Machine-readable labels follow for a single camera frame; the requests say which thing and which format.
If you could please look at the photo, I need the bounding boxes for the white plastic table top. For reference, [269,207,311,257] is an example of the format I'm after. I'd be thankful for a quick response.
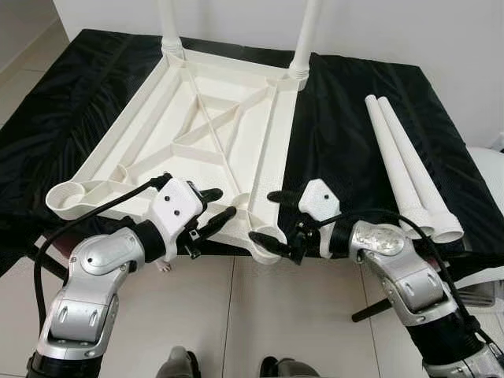
[46,47,312,265]

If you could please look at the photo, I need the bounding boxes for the grey robot right foot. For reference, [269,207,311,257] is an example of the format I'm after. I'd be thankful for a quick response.
[260,356,320,378]

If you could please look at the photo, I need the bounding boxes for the grey robot foot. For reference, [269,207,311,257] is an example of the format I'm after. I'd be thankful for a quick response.
[156,346,202,378]
[260,356,320,378]

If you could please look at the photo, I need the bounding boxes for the grey robot left foot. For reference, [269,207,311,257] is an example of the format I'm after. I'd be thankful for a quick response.
[156,346,202,378]

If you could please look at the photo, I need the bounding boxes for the black cloth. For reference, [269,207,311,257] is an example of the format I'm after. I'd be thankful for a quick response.
[0,29,504,276]

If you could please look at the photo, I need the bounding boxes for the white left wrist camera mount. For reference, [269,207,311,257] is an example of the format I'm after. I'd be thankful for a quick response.
[150,177,207,241]

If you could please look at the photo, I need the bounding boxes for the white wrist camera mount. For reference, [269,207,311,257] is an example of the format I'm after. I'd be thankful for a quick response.
[298,179,341,221]
[150,177,207,241]

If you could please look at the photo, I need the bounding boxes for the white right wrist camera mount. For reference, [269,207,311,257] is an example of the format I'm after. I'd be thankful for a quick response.
[298,179,341,221]

